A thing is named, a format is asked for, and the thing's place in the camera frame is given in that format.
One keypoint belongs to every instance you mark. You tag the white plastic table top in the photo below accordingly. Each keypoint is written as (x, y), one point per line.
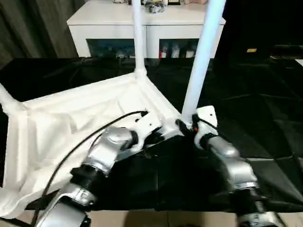
(59, 118)

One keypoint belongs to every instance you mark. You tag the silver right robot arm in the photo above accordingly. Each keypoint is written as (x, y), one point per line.
(236, 165)

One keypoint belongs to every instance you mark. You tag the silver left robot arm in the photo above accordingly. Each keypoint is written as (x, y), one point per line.
(109, 144)

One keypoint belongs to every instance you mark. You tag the black mat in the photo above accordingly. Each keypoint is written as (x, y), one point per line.
(248, 106)

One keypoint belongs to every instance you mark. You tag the small red white figurine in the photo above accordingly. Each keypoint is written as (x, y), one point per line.
(163, 53)

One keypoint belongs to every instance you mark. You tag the small yellow label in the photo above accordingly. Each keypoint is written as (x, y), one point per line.
(251, 50)

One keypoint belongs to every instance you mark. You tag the dark object on cabinet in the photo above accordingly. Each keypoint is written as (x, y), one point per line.
(156, 8)

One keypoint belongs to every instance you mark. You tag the black horizontal bar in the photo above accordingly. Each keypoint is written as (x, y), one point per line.
(287, 46)

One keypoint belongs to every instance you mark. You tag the flat white board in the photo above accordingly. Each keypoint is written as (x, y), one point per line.
(298, 62)

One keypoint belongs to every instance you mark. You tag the brown plush toy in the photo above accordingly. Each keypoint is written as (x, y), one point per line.
(196, 2)

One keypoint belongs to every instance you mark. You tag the small yellow black box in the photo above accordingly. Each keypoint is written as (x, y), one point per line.
(174, 2)

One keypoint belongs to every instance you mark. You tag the white cabinet with glass doors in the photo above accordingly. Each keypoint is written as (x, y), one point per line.
(106, 26)

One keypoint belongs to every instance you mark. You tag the white patterned round jar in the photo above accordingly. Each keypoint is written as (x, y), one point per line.
(118, 1)

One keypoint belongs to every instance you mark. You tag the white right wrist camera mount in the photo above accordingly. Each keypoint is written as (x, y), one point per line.
(208, 113)

